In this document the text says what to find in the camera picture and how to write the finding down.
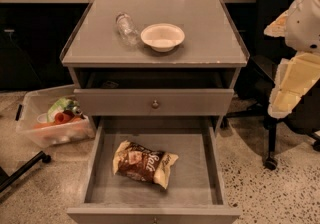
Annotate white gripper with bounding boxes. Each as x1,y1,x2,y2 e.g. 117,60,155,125
264,0,320,119

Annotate brown chip bag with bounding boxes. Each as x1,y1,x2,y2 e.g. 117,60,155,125
113,141,179,189

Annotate open grey middle drawer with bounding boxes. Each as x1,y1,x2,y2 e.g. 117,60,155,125
67,117,241,224

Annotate grey drawer cabinet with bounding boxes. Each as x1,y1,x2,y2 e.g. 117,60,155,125
59,0,250,224

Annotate closed grey upper drawer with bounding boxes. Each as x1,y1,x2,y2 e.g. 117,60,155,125
74,89,233,116

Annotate black office chair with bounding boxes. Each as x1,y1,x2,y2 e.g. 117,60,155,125
234,0,320,170

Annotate white bowl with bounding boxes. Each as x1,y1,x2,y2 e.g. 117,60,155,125
140,23,185,52

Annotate clear plastic bottle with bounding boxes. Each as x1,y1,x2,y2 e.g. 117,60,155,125
116,12,139,46

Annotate green packet in bin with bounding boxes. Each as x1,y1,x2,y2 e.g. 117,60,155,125
47,97,79,122

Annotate orange items in bin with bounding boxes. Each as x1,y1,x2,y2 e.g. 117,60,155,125
34,111,83,129

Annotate clear plastic storage bin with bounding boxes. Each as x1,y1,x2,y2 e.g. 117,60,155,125
16,84,95,148

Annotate black chair leg with caster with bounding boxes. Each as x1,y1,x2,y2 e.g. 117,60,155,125
0,151,51,192

